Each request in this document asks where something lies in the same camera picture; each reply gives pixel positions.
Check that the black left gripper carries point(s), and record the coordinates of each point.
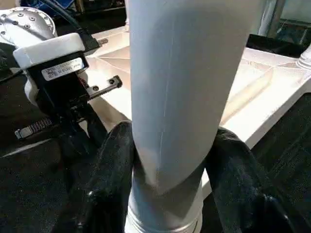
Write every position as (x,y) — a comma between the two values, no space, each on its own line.
(63,94)

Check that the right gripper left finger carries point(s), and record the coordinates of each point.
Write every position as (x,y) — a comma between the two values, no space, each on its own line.
(102,194)

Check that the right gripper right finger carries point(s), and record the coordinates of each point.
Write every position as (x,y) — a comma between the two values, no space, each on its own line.
(248,194)

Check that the white plastic table top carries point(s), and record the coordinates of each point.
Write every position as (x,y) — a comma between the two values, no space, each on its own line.
(272,87)

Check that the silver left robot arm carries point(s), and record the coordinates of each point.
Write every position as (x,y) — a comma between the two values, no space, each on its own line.
(24,24)

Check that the black work mat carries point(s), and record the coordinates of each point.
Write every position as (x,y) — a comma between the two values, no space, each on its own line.
(29,184)

